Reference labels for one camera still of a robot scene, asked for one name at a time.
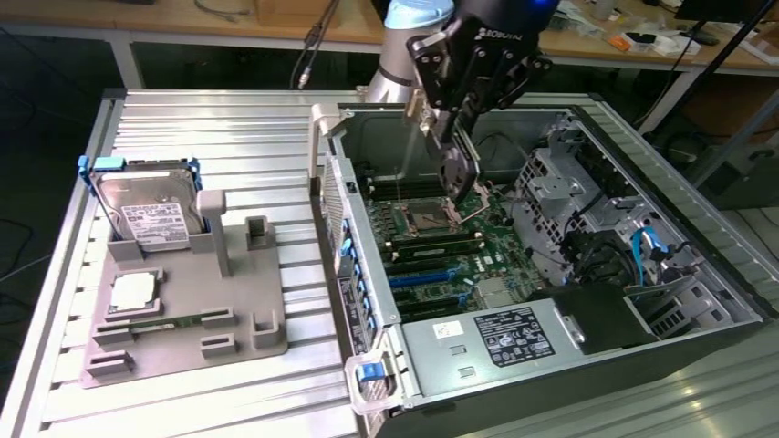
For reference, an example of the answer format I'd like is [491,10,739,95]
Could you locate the black internal wire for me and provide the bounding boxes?
[473,131,528,180]

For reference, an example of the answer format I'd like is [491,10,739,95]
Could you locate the hanging cable with metal plug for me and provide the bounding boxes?
[293,0,341,90]

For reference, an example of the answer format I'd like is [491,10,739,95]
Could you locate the wooden desk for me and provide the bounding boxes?
[0,0,779,90]

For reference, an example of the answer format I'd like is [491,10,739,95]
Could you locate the grey case handle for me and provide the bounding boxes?
[305,102,355,180]

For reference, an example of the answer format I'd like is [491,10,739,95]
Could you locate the black graphics card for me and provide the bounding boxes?
[400,88,485,212]

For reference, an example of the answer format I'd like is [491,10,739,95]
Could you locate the black slanted pole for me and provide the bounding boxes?
[632,0,769,134]

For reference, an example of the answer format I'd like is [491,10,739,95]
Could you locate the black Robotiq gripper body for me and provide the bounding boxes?
[445,0,563,107]

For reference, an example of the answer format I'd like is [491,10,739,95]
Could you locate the green RAM stick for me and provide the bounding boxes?
[129,314,203,332]

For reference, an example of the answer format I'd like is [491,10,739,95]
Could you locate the grey parts rack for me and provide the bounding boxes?
[76,189,291,391]

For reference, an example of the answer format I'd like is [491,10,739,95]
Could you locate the CPU socket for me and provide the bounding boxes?
[403,199,455,236]

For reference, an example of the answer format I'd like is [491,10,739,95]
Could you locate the grey power supply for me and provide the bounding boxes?
[396,302,587,399]

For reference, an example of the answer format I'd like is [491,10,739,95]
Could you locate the metal disk bay cage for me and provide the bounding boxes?
[512,115,611,285]

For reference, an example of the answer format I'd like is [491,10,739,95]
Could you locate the blue disk caddy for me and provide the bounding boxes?
[76,154,212,241]

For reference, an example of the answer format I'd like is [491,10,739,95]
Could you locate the blue data wire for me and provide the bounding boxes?
[631,224,668,287]

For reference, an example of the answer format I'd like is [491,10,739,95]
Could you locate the silver hard disk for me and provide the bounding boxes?
[95,170,205,252]

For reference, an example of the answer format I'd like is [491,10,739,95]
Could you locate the black monitor with stand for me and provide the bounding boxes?
[672,0,779,46]

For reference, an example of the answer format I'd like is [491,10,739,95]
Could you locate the grey handle with blue latch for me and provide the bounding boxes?
[341,349,404,416]

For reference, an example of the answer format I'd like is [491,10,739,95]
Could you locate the black installed RAM stick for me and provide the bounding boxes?
[396,238,477,262]

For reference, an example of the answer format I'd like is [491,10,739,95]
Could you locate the silver chipset heat sink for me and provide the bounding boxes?
[473,278,516,308]

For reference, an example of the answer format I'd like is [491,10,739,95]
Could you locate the open black PC case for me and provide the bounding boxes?
[307,100,779,438]

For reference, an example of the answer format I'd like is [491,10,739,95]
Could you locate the silver CPU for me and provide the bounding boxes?
[109,273,160,313]

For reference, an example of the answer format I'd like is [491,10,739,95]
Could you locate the black box device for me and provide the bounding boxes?
[697,145,779,212]

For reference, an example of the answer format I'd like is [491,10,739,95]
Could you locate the blue expansion slot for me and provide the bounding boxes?
[387,267,459,289]

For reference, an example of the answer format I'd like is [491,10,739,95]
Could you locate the metal socket cover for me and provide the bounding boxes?
[455,181,493,224]

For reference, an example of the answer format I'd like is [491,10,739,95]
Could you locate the green motherboard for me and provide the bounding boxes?
[357,172,549,321]

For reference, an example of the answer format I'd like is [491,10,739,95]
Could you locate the blue card retainer clips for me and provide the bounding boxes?
[336,217,376,358]

